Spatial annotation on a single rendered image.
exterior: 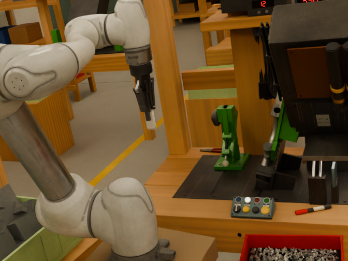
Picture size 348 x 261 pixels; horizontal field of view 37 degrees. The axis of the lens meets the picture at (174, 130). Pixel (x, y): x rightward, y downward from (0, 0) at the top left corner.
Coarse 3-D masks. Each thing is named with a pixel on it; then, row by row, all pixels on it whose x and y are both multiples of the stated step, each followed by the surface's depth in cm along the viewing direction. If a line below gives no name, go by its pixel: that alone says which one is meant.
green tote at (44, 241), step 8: (24, 200) 220; (40, 232) 190; (48, 232) 194; (32, 240) 186; (40, 240) 191; (48, 240) 195; (56, 240) 199; (64, 240) 203; (72, 240) 207; (80, 240) 212; (24, 248) 183; (32, 248) 187; (40, 248) 191; (48, 248) 195; (56, 248) 199; (64, 248) 203; (72, 248) 208; (8, 256) 177; (16, 256) 180; (24, 256) 184; (32, 256) 187; (40, 256) 191; (48, 256) 195; (56, 256) 199; (64, 256) 203
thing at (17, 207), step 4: (0, 200) 208; (0, 204) 203; (4, 204) 204; (16, 204) 213; (20, 204) 215; (0, 208) 204; (16, 208) 212; (20, 208) 211; (24, 208) 212; (16, 212) 212; (20, 212) 212; (24, 212) 212
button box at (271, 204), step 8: (272, 200) 187; (232, 208) 190; (240, 208) 189; (272, 208) 186; (232, 216) 189; (240, 216) 188; (248, 216) 187; (256, 216) 185; (264, 216) 184; (272, 216) 186
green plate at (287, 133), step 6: (282, 102) 189; (282, 108) 190; (282, 114) 191; (282, 120) 193; (282, 126) 194; (288, 126) 194; (276, 132) 195; (282, 132) 195; (288, 132) 194; (294, 132) 194; (276, 138) 196; (282, 138) 196; (288, 138) 195; (294, 138) 195
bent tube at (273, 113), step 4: (276, 104) 202; (280, 104) 202; (272, 108) 202; (276, 108) 203; (280, 108) 201; (272, 112) 201; (276, 112) 206; (272, 116) 201; (276, 116) 200; (276, 120) 207; (276, 124) 209; (272, 128) 211; (276, 128) 210; (272, 132) 211; (272, 136) 211; (272, 140) 210; (264, 160) 207; (268, 160) 207; (264, 164) 206; (268, 164) 207
